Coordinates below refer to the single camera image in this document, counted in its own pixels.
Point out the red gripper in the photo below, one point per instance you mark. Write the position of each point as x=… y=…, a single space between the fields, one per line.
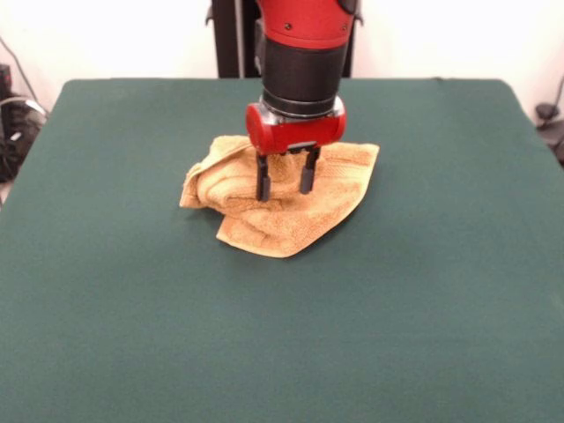
x=299 y=132

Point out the orange terry towel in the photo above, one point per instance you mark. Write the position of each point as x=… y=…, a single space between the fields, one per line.
x=273 y=229

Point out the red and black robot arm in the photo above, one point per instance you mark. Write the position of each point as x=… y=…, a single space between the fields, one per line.
x=304 y=66

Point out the dark green table cloth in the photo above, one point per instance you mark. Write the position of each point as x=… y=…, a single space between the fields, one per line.
x=132 y=308

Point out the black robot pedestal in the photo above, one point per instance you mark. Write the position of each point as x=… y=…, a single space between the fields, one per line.
x=224 y=44

